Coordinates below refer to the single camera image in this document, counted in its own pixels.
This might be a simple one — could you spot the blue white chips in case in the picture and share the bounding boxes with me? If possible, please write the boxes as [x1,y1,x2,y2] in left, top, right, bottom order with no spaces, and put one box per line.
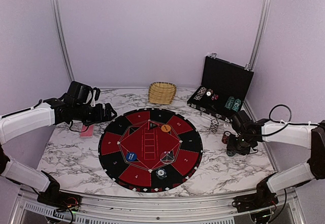
[193,86,207,101]

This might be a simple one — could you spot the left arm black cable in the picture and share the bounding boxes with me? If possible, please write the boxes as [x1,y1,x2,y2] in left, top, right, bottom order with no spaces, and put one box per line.
[68,121,89,134]

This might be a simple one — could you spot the black poker chip case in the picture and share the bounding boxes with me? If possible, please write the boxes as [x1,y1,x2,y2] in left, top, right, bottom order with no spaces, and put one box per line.
[187,56,254,122]

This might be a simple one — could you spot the red black chip stack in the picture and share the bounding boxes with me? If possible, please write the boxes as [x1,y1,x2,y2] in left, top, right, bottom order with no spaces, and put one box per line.
[221,131,232,144]

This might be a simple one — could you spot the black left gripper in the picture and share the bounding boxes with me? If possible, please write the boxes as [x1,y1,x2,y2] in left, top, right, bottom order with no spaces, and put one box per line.
[73,103,117,126]

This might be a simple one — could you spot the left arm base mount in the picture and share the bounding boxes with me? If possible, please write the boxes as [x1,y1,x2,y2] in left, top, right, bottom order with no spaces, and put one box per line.
[37,192,82,221]

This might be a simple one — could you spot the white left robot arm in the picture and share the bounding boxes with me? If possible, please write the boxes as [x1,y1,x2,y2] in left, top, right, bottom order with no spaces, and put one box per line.
[1,81,117,206]

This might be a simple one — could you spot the green blue chip stack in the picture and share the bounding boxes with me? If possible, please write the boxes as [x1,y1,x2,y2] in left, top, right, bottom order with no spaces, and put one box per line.
[155,168,167,179]

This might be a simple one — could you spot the left aluminium frame post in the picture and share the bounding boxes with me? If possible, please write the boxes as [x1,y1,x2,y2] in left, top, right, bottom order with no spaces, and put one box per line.
[51,0,75,82]

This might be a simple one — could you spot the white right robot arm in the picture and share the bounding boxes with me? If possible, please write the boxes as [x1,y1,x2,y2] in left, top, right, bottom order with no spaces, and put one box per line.
[227,111,324,208]

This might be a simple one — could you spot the green chips in case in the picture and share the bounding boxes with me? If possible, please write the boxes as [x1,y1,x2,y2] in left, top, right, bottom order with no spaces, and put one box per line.
[224,97,242,112]

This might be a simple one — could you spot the orange big blind button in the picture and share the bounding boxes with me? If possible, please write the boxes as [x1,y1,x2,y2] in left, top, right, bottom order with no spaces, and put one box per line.
[161,124,171,133]

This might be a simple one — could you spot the blue small blind button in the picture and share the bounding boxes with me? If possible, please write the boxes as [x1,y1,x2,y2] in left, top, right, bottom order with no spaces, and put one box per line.
[125,152,137,162]

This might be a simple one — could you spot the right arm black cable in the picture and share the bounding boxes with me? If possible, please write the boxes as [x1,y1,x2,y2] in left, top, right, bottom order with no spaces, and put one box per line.
[250,104,319,153]

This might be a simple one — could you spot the clear round dealer button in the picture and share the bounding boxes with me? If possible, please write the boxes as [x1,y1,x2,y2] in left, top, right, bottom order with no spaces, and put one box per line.
[160,151,175,165]

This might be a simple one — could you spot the aluminium frame post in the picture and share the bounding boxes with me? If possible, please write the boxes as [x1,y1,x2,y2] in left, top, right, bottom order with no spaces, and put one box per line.
[51,0,75,82]
[247,0,271,71]

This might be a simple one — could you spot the black triangular all-in marker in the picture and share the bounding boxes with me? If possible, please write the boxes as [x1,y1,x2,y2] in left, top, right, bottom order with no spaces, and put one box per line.
[148,121,158,130]

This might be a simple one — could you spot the red dice in case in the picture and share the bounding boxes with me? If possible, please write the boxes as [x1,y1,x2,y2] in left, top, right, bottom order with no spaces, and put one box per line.
[211,94,219,101]

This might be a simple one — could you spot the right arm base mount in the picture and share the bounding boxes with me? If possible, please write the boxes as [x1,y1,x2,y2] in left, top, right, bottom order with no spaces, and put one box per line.
[232,194,279,223]

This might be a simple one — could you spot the woven bamboo tray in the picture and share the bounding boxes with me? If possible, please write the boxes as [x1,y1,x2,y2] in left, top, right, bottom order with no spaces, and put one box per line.
[148,82,177,105]

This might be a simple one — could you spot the aluminium front rail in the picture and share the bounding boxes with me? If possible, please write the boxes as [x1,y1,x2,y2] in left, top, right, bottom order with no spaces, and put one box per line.
[9,187,306,223]

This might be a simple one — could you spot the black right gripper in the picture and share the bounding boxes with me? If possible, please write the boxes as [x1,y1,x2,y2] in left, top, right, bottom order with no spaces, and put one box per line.
[226,134,254,156]

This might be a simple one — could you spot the red playing card deck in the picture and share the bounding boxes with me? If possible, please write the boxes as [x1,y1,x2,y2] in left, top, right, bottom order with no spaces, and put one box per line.
[79,125,94,138]

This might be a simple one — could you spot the right aluminium frame post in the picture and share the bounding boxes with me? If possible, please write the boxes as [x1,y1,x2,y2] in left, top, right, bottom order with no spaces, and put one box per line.
[247,0,271,71]

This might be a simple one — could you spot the round red black poker mat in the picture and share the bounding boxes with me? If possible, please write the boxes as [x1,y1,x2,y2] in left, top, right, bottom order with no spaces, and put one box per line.
[98,108,203,193]

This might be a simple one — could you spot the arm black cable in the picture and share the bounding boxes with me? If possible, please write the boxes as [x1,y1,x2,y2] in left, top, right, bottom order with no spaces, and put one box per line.
[68,121,89,134]
[250,104,319,153]

